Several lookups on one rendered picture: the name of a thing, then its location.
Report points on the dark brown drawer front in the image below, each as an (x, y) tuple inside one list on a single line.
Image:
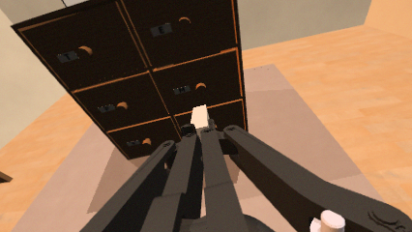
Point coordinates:
[(200, 81), (128, 100), (101, 34), (159, 25), (224, 114), (152, 134)]

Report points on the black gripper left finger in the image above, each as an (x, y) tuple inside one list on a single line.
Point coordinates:
[(130, 208)]

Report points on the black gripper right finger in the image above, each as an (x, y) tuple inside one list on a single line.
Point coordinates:
[(307, 202)]

